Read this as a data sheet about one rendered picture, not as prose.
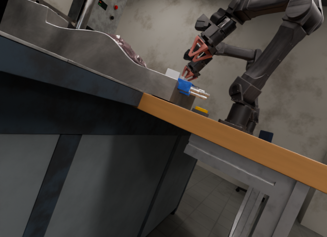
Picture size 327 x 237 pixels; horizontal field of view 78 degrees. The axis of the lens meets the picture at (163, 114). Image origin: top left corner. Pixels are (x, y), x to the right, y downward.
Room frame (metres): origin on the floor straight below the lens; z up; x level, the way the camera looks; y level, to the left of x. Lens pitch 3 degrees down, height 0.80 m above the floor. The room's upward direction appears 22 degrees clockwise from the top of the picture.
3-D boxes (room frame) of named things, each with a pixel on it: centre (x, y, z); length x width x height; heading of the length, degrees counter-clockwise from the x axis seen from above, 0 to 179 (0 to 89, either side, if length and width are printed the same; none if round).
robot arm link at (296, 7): (0.69, -0.20, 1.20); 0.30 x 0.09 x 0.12; 34
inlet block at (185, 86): (0.56, -0.03, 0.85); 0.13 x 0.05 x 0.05; 83
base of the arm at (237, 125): (0.65, -0.22, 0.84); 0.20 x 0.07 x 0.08; 154
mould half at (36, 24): (0.64, 0.23, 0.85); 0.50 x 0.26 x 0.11; 83
